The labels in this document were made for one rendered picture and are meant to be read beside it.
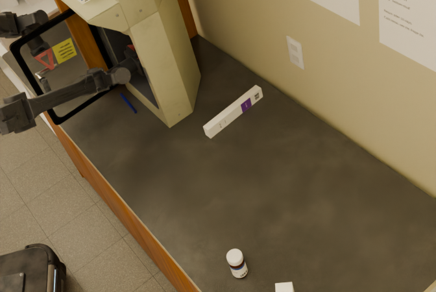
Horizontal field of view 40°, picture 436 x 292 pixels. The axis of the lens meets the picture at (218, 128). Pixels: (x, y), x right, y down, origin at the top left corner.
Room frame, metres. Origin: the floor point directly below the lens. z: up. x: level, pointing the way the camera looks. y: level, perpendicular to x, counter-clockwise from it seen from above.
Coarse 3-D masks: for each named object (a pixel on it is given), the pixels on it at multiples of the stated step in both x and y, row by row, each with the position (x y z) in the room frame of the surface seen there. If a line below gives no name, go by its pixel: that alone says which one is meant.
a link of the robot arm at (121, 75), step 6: (90, 72) 1.67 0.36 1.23; (102, 72) 1.67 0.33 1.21; (114, 72) 1.62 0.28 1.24; (120, 72) 1.62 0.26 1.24; (126, 72) 1.62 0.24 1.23; (108, 78) 1.62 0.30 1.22; (114, 78) 1.60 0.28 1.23; (120, 78) 1.60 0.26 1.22; (126, 78) 1.61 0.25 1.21; (108, 84) 1.62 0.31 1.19; (102, 90) 1.63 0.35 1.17
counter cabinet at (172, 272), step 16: (32, 96) 2.40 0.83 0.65; (64, 144) 2.29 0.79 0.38; (80, 160) 2.04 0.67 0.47; (96, 176) 1.86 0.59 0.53; (112, 192) 1.66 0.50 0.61; (112, 208) 1.93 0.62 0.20; (128, 224) 1.71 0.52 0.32; (144, 240) 1.55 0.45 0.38; (160, 256) 1.39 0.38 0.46; (176, 272) 1.25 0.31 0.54; (176, 288) 1.41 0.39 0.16; (192, 288) 1.13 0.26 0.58
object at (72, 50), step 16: (48, 32) 1.79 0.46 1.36; (64, 32) 1.81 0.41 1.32; (80, 32) 1.84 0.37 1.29; (32, 48) 1.76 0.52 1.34; (48, 48) 1.78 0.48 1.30; (64, 48) 1.80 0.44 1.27; (80, 48) 1.83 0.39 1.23; (96, 48) 1.85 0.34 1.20; (32, 64) 1.75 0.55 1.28; (48, 64) 1.77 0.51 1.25; (64, 64) 1.79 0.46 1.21; (80, 64) 1.81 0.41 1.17; (96, 64) 1.84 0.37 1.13; (48, 80) 1.76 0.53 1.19; (64, 80) 1.78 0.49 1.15; (80, 96) 1.79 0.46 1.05; (64, 112) 1.75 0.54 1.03
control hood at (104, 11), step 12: (72, 0) 1.68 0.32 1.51; (96, 0) 1.64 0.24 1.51; (108, 0) 1.62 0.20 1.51; (84, 12) 1.59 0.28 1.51; (96, 12) 1.57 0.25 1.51; (108, 12) 1.57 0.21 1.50; (120, 12) 1.58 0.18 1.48; (96, 24) 1.55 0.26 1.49; (108, 24) 1.56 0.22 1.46; (120, 24) 1.58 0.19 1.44
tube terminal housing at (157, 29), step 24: (120, 0) 1.59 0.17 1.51; (144, 0) 1.62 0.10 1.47; (168, 0) 1.74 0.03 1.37; (144, 24) 1.61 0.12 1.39; (168, 24) 1.68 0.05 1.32; (144, 48) 1.60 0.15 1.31; (168, 48) 1.63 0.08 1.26; (192, 48) 1.82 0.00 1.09; (168, 72) 1.62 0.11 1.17; (192, 72) 1.75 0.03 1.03; (168, 96) 1.61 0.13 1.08; (192, 96) 1.67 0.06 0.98; (168, 120) 1.59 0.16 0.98
